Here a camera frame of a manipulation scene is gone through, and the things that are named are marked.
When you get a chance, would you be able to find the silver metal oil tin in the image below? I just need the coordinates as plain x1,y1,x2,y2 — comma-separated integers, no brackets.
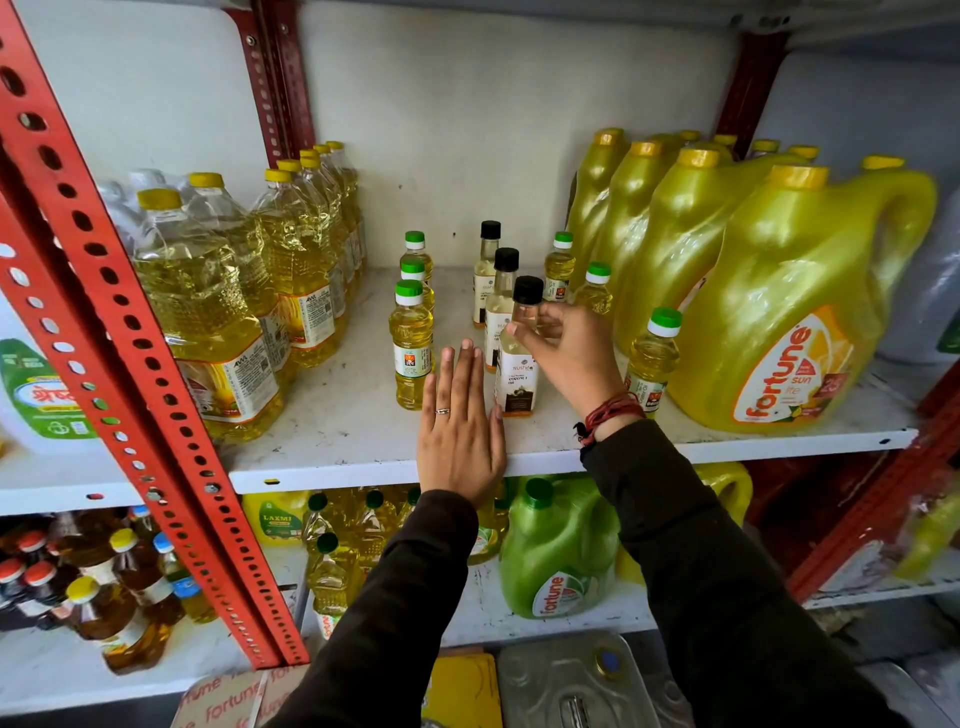
497,630,663,728

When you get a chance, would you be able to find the yellow oil tin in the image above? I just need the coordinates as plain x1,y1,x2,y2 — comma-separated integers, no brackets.
421,652,504,728

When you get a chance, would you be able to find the printed cardboard box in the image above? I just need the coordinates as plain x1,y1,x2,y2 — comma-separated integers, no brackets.
170,663,310,728

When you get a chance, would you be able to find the red slotted rack upright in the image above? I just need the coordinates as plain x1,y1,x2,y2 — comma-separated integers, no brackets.
225,0,317,171
714,31,790,144
786,360,960,603
0,0,310,670

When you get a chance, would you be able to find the yellow oil jug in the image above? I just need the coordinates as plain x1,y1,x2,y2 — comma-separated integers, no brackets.
693,462,754,528

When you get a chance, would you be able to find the small green-cap oil bottle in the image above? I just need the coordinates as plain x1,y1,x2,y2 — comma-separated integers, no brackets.
399,231,435,285
399,257,437,313
624,307,684,419
388,279,436,411
543,231,577,304
571,261,614,317

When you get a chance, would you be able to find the group of green-cap oil bottles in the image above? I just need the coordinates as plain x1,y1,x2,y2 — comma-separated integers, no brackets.
302,483,513,642

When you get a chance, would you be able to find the black-cap clear oil bottle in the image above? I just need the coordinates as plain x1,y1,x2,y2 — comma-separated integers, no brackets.
472,220,502,330
483,247,521,374
495,276,546,418

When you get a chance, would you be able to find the person's left hand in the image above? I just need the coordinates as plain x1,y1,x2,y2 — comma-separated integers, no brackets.
417,339,508,508

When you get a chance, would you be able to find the white shelf board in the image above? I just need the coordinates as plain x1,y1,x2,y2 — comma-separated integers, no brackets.
296,543,661,651
0,442,144,519
0,547,309,717
217,266,921,496

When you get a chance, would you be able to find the group of dark oil bottles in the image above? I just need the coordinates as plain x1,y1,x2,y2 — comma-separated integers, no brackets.
0,504,220,676

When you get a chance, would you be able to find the white jug with green label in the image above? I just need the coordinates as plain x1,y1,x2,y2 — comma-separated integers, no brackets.
0,296,100,455

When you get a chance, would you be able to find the green oil jug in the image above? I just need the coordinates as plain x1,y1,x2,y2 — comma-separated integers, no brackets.
499,476,622,621

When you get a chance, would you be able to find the red thread bracelet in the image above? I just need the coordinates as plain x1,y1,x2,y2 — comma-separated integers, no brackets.
573,391,647,448

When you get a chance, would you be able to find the row of yellow-cap oil bottles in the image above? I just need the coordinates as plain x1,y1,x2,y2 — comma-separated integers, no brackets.
97,141,369,444

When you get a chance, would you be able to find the yellow-green plastic pouch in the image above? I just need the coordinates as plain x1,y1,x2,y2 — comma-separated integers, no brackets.
892,491,960,583

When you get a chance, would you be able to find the person's left forearm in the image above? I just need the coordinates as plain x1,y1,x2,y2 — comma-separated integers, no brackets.
266,489,480,728

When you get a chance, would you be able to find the row of yellow oil jugs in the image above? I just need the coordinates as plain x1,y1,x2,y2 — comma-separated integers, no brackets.
564,127,939,436

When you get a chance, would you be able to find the person's right forearm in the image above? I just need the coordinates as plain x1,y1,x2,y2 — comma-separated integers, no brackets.
581,418,912,728

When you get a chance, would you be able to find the person's right hand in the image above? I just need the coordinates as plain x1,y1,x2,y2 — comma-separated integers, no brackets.
506,302,628,421

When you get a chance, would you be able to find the yellow pouch with green label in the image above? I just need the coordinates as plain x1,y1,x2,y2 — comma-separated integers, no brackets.
240,491,310,549

